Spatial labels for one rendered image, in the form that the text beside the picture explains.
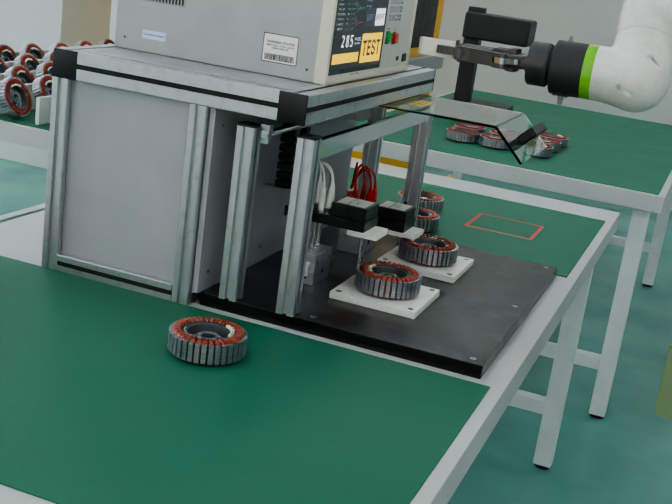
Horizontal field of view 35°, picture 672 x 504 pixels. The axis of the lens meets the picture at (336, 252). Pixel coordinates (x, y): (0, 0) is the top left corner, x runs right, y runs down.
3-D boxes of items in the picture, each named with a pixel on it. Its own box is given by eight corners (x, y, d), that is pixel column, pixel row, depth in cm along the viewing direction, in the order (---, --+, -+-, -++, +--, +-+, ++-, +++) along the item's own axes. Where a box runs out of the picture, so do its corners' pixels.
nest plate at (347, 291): (439, 296, 186) (440, 289, 185) (414, 319, 172) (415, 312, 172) (359, 276, 190) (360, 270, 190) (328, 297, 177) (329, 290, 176)
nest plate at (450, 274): (473, 265, 208) (474, 259, 207) (453, 283, 194) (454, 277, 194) (400, 248, 212) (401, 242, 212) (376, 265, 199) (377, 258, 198)
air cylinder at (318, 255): (328, 275, 188) (333, 246, 187) (312, 286, 181) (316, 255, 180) (302, 269, 190) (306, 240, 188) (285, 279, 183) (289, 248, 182)
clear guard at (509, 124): (546, 148, 208) (552, 118, 206) (521, 165, 186) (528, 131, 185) (389, 118, 218) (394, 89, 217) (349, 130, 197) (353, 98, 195)
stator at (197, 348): (168, 365, 146) (170, 340, 145) (165, 335, 156) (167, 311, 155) (249, 370, 148) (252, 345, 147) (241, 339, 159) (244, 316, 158)
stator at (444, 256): (462, 259, 206) (465, 240, 205) (447, 272, 196) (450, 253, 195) (407, 246, 210) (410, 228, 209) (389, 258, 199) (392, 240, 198)
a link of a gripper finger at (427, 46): (456, 59, 189) (455, 59, 188) (418, 53, 191) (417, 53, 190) (458, 42, 188) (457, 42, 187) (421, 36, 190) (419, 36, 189)
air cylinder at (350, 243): (373, 247, 210) (377, 220, 209) (360, 255, 203) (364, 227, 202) (349, 241, 212) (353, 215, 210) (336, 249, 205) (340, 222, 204)
